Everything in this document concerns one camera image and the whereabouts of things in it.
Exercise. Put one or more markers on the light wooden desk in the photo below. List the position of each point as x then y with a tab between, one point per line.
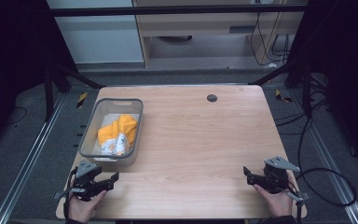
199	28

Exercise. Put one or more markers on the dark curtain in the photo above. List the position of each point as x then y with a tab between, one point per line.
9	62
345	62

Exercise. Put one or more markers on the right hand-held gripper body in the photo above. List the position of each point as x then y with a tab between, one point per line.
276	175

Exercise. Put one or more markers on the yellow and black tape strip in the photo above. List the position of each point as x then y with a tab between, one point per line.
81	100
282	96

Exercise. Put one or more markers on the white cabinet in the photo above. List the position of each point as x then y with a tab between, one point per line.
99	34

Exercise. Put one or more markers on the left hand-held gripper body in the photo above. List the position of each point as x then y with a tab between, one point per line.
86	179

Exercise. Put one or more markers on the black metal stand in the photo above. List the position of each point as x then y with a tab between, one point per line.
59	81
301	77

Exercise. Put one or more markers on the black horizontal frame bar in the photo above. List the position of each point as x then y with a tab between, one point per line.
174	10

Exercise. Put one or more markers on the grey plastic basket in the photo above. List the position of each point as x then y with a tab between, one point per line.
112	132

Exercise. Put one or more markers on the person's left hand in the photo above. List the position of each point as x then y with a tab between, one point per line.
84	207

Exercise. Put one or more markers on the yellow and white cloth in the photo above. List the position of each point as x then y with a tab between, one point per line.
118	134

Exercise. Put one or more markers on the person's right hand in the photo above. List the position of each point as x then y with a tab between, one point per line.
276	202

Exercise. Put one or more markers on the aluminium floor rail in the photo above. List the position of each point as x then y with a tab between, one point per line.
28	161
329	161

